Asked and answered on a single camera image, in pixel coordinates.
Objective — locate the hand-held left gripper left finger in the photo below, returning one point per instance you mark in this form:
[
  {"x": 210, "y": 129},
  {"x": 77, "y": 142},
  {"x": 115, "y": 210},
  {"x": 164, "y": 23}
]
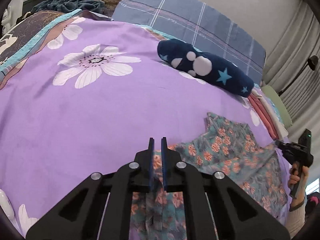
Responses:
[{"x": 150, "y": 170}]

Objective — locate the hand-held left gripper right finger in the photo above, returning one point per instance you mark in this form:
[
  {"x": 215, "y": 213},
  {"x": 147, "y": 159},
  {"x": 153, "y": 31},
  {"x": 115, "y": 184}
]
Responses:
[{"x": 165, "y": 170}]

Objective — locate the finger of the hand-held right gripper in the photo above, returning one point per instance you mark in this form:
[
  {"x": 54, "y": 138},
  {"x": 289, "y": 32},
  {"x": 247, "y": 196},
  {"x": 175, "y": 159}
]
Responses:
[{"x": 280, "y": 145}]

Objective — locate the teal floral long-sleeve garment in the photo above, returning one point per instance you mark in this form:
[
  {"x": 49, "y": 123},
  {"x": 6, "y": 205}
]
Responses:
[{"x": 225, "y": 160}]

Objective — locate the person's right forearm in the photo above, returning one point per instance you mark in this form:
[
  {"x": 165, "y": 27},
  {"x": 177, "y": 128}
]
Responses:
[{"x": 296, "y": 217}]

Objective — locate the stack of folded pink cream clothes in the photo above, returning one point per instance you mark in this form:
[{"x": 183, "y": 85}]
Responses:
[{"x": 271, "y": 116}]

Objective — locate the person's right hand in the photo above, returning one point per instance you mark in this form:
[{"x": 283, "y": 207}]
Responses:
[{"x": 295, "y": 177}]

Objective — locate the folded pink garment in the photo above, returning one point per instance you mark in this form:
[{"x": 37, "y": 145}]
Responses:
[{"x": 262, "y": 115}]

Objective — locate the green pillow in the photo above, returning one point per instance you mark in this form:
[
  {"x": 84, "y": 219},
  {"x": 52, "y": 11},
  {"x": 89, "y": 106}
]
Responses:
[{"x": 278, "y": 102}]

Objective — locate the black floor lamp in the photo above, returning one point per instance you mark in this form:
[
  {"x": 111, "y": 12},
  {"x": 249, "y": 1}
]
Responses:
[{"x": 313, "y": 62}]

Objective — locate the purple floral bedsheet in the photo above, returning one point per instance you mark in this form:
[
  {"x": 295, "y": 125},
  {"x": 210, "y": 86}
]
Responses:
[{"x": 75, "y": 120}]

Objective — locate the white pleated curtain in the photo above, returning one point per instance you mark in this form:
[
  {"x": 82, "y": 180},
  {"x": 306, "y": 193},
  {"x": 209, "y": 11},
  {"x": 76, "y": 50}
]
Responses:
[{"x": 292, "y": 55}]

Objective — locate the navy star plush pillow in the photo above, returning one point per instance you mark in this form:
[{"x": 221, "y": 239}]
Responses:
[{"x": 207, "y": 67}]

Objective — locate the blue plaid pillow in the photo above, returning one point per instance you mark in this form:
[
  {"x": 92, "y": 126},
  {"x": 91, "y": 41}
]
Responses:
[{"x": 190, "y": 20}]

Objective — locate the dark blue fuzzy blanket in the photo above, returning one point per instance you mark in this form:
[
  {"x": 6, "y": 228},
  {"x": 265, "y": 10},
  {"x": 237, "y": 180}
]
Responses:
[{"x": 67, "y": 3}]

